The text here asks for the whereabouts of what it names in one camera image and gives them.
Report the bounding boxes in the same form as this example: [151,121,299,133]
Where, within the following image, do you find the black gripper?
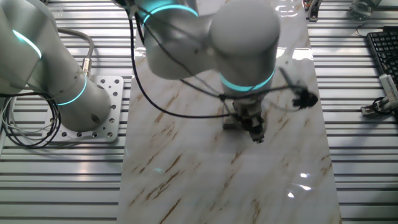
[232,100,266,144]

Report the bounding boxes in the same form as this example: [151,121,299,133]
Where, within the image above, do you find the grey button box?
[221,114,244,131]

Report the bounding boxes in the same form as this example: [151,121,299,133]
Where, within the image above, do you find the marble pattern mat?
[116,0,343,224]

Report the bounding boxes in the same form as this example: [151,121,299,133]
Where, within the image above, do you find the black keyboard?
[366,26,398,91]

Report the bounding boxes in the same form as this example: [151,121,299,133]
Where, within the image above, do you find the clear glass bottle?
[347,0,382,23]

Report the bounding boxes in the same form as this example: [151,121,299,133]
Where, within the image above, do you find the black camera cable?
[136,12,301,101]

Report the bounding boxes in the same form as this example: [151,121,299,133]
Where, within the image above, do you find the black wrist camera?
[292,88,320,110]

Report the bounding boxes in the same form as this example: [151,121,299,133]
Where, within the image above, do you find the silver camera mount bracket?
[275,60,305,91]

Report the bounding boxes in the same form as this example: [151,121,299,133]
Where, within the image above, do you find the thick black cable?
[127,11,233,120]

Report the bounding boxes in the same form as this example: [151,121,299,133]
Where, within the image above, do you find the metal clamp bracket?
[303,0,323,22]

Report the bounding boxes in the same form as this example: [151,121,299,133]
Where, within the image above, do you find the silver camera on mount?
[360,73,398,118]

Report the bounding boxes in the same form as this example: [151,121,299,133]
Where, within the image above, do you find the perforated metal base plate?
[42,75,125,144]

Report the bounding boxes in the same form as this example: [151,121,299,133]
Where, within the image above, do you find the grey cable with metal connector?
[57,27,96,78]

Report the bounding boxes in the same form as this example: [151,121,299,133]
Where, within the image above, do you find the black cable bundle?
[0,91,62,149]

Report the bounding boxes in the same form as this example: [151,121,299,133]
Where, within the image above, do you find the white thin cables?
[1,98,60,138]

